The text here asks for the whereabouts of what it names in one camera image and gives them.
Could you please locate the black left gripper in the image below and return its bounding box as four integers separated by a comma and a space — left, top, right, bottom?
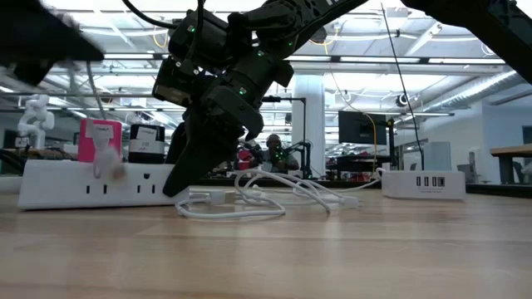
0, 0, 105, 86

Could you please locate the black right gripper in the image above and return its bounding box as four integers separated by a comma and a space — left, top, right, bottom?
162, 49, 294, 197

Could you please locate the black charger with white label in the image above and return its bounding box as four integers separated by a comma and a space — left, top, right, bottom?
127, 123, 166, 164

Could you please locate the pink USB charger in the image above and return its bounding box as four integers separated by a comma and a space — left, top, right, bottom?
77, 118, 124, 164

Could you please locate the white power strip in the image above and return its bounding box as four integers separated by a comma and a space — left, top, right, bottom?
17, 159, 192, 211

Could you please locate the white USB charging hub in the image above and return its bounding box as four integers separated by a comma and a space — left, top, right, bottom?
381, 170, 467, 201

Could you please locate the light blue charger cube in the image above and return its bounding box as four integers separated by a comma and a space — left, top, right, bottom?
423, 141, 453, 173

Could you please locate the red background object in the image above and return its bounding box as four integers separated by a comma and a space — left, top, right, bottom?
236, 149, 254, 171

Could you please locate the person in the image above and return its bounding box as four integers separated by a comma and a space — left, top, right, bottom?
259, 133, 300, 174

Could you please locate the black gantry stand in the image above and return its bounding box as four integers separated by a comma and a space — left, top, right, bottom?
261, 95, 308, 167

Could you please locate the white pillar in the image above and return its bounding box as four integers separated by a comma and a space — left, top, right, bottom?
292, 74, 327, 179

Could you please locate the black monitor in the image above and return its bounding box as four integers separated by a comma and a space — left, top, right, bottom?
337, 110, 387, 146

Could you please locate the ceiling light bar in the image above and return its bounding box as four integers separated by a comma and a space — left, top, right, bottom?
103, 52, 506, 65

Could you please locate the wooden side table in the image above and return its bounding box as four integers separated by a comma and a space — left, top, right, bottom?
490, 145, 532, 186

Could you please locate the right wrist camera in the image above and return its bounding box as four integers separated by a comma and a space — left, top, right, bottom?
151, 57, 196, 108

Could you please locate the black ceiling cable reel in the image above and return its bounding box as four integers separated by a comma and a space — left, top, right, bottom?
311, 27, 329, 45

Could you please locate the yellow hanging cable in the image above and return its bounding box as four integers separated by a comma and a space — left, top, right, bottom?
361, 110, 378, 175

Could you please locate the thin black hanging cable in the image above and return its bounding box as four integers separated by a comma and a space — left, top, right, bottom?
380, 0, 430, 174

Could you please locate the black aluminium table frame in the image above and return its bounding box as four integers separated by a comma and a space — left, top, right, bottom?
199, 177, 532, 199

